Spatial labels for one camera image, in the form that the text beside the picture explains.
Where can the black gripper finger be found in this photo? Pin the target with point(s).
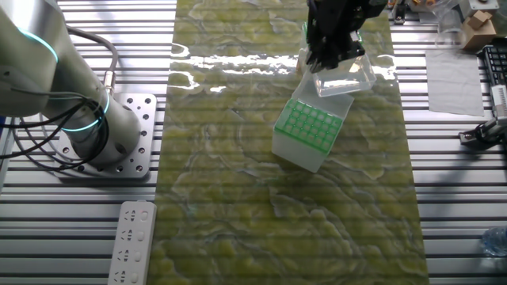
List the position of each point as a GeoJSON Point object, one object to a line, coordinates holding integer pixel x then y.
{"type": "Point", "coordinates": [342, 57]}
{"type": "Point", "coordinates": [319, 61]}

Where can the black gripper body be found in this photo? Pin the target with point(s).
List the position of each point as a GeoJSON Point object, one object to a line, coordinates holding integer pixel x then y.
{"type": "Point", "coordinates": [340, 23]}

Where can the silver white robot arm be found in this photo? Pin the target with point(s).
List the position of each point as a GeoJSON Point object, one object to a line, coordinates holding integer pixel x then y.
{"type": "Point", "coordinates": [39, 59]}

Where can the clear tip box green rack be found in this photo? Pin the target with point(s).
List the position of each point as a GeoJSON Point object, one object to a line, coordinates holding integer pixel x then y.
{"type": "Point", "coordinates": [301, 154]}
{"type": "Point", "coordinates": [348, 83]}

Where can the clear plastic container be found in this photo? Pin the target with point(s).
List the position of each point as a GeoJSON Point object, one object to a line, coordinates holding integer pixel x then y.
{"type": "Point", "coordinates": [449, 27]}

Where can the white paper sheet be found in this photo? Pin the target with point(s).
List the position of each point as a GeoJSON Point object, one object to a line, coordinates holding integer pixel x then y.
{"type": "Point", "coordinates": [455, 83]}

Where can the brown cardboard box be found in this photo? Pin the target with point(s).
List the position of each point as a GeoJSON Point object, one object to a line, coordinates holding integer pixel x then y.
{"type": "Point", "coordinates": [479, 33]}

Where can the grey metal device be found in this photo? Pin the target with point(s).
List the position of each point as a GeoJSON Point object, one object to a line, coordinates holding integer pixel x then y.
{"type": "Point", "coordinates": [479, 4]}

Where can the black keyboard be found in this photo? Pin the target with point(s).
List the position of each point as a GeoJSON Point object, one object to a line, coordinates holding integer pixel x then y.
{"type": "Point", "coordinates": [497, 65]}

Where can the green marble patterned mat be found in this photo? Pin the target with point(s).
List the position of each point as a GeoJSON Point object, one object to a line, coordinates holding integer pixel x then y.
{"type": "Point", "coordinates": [237, 198]}

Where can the clear water bottle blue cap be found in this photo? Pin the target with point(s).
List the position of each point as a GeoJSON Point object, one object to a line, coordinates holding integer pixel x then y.
{"type": "Point", "coordinates": [497, 241]}

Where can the white power strip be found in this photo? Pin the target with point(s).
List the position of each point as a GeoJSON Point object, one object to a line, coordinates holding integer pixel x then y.
{"type": "Point", "coordinates": [132, 253]}

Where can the black metal bracket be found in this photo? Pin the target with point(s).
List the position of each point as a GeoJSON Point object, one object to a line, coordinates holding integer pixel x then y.
{"type": "Point", "coordinates": [399, 14]}

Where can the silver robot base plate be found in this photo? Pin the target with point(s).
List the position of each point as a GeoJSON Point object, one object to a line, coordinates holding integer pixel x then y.
{"type": "Point", "coordinates": [146, 118]}

